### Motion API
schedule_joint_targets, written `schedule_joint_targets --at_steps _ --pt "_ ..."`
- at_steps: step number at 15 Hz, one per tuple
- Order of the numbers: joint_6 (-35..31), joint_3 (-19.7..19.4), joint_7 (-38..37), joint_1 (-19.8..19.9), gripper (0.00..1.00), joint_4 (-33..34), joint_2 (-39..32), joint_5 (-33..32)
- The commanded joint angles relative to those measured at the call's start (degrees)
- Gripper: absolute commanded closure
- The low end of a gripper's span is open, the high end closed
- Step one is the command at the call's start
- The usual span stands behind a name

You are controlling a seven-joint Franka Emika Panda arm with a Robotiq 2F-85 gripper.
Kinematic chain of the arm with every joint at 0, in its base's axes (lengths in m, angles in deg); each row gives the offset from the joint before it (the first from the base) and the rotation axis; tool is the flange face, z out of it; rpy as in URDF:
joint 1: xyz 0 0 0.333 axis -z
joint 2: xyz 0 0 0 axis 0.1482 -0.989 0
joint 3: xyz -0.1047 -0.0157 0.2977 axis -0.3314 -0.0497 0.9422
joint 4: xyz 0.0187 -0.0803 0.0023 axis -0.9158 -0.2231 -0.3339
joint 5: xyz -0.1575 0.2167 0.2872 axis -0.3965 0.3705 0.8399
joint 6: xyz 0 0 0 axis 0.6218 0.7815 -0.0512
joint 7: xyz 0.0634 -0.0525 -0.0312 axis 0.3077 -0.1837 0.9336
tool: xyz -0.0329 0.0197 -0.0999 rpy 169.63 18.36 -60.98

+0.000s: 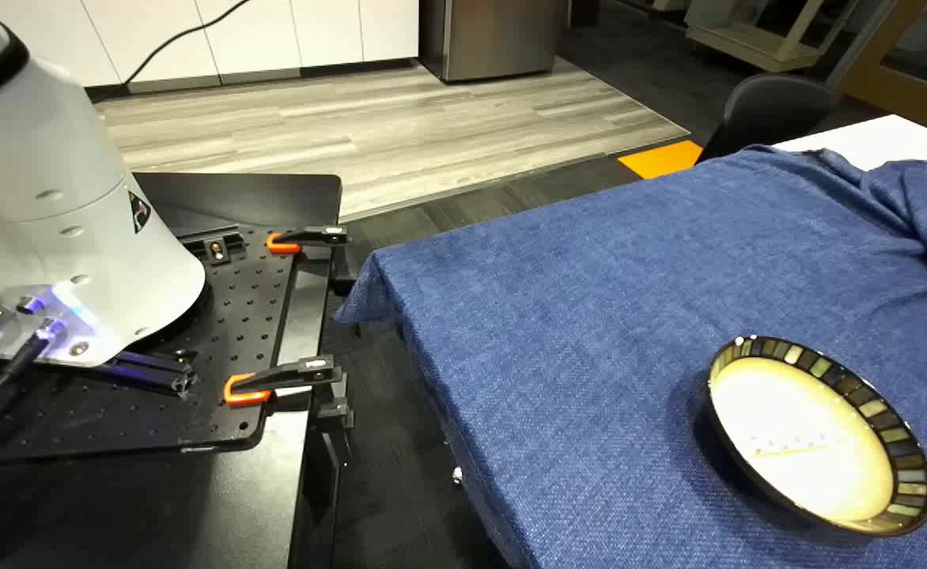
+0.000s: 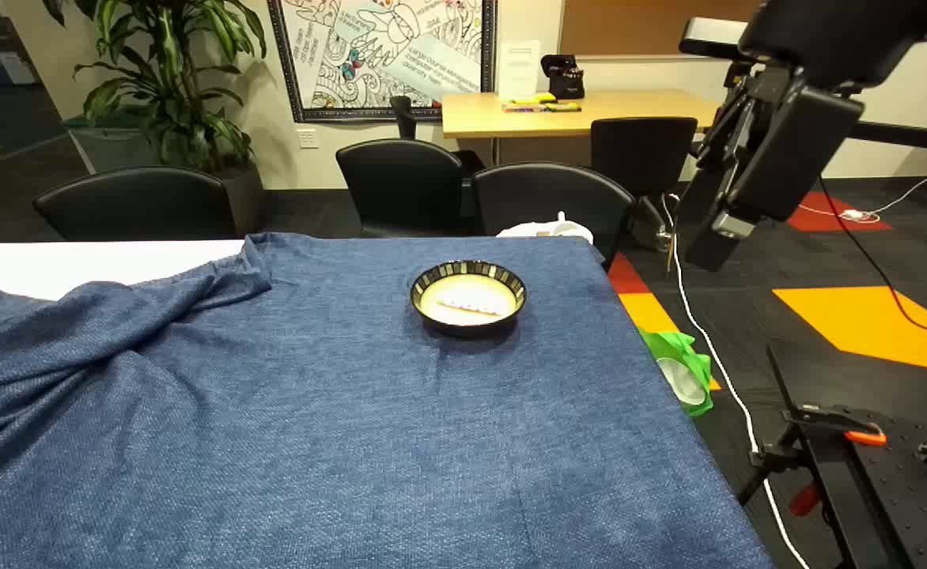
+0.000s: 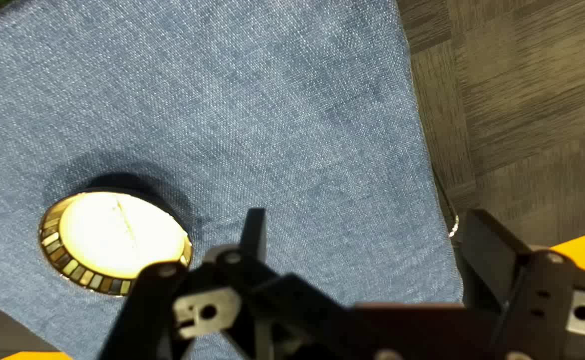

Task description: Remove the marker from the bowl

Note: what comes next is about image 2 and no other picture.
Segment blue fabric tablecloth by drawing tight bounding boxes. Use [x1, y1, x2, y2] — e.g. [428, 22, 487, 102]
[0, 233, 770, 569]

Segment white cable on floor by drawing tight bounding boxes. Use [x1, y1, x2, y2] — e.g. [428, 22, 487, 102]
[658, 189, 813, 569]

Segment black device on desk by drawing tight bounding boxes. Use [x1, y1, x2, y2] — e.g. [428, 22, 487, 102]
[539, 54, 585, 98]

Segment green plastic bag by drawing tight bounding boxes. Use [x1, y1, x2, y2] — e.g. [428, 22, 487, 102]
[642, 330, 719, 416]

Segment black office chair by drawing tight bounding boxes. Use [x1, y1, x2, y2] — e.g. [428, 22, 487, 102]
[34, 168, 235, 241]
[473, 163, 632, 263]
[334, 139, 473, 233]
[592, 118, 695, 199]

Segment black rimmed cream bowl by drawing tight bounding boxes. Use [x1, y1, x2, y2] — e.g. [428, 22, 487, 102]
[410, 258, 526, 330]

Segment potted green plant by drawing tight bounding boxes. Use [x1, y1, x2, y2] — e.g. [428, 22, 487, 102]
[37, 0, 264, 232]

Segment orange handled clamp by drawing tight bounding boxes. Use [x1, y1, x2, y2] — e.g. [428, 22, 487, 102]
[738, 352, 889, 506]

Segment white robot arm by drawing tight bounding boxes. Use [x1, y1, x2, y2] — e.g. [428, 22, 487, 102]
[672, 0, 927, 273]

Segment framed whiteboard drawing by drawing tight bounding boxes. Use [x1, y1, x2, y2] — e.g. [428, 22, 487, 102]
[264, 0, 495, 123]

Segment white patterned marker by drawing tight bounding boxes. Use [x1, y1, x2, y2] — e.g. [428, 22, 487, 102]
[438, 303, 498, 319]

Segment black office chair left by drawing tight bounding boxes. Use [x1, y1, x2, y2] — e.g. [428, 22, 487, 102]
[34, 168, 235, 241]

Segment wooden desk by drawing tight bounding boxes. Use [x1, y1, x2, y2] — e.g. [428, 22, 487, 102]
[438, 88, 713, 159]

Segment black office chair right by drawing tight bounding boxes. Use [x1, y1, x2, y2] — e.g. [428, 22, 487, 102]
[473, 163, 632, 263]

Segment black office chair middle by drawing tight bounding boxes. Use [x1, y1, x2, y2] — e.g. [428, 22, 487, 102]
[334, 139, 473, 233]

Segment black office chair far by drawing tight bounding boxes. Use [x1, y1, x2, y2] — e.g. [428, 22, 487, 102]
[592, 118, 695, 199]

